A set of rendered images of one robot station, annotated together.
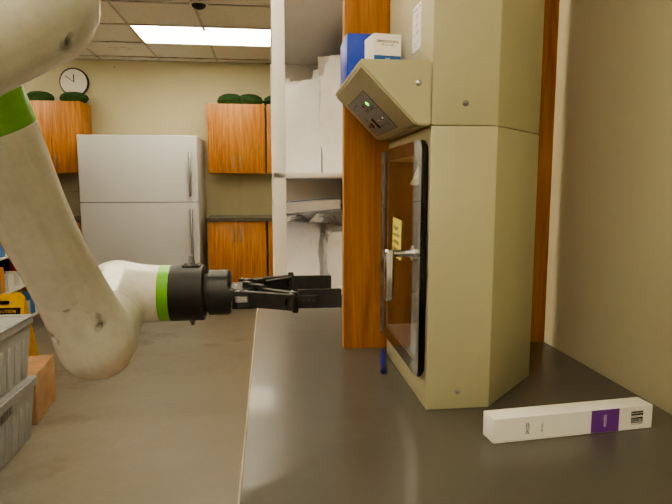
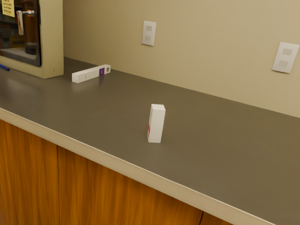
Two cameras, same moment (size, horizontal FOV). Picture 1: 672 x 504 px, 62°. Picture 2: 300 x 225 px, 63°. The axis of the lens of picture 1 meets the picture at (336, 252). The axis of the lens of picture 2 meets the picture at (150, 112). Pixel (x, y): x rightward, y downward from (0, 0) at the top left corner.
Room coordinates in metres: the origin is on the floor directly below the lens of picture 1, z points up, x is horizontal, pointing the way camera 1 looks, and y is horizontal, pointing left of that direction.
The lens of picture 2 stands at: (-0.03, 0.47, 1.28)
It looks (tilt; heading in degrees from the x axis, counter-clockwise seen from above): 23 degrees down; 302
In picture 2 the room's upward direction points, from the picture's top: 8 degrees clockwise
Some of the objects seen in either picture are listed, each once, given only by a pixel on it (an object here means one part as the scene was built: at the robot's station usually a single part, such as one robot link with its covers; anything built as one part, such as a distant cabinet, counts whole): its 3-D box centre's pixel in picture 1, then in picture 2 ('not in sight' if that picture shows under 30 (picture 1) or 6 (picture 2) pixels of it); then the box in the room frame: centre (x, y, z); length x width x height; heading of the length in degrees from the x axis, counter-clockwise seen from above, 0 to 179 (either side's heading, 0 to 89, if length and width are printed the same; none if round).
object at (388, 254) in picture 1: (398, 273); (24, 22); (0.95, -0.11, 1.17); 0.05 x 0.03 x 0.10; 96
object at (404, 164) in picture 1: (401, 251); (12, 12); (1.06, -0.12, 1.19); 0.30 x 0.01 x 0.40; 6
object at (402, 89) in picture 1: (376, 106); not in sight; (1.05, -0.08, 1.46); 0.32 x 0.11 x 0.10; 7
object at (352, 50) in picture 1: (368, 63); not in sight; (1.15, -0.06, 1.56); 0.10 x 0.10 x 0.09; 7
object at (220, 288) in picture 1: (235, 291); not in sight; (0.92, 0.17, 1.14); 0.09 x 0.08 x 0.07; 97
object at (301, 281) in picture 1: (312, 283); not in sight; (1.00, 0.04, 1.14); 0.07 x 0.01 x 0.03; 97
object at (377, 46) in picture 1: (382, 55); not in sight; (1.01, -0.08, 1.54); 0.05 x 0.05 x 0.06; 15
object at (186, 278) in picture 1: (190, 290); not in sight; (0.91, 0.24, 1.14); 0.09 x 0.06 x 0.12; 7
